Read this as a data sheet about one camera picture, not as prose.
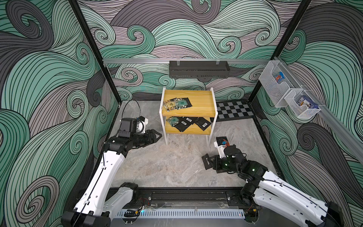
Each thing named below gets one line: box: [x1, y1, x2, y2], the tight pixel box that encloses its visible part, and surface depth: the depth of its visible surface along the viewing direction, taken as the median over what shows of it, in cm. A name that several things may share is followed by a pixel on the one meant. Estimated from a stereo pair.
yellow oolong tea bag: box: [163, 99, 177, 113], surface depth 74 cm
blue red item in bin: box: [275, 71, 286, 84], surface depth 85 cm
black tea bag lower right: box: [194, 116, 212, 131], surface depth 87 cm
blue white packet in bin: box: [296, 95, 320, 109], surface depth 67 cm
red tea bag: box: [216, 136, 231, 149], surface depth 97 cm
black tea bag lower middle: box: [183, 116, 204, 129], surface depth 89 cm
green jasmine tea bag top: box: [174, 97, 193, 110], surface depth 75 cm
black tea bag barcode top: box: [201, 153, 213, 170], surface depth 78 cm
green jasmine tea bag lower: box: [165, 116, 180, 128], surface depth 89 cm
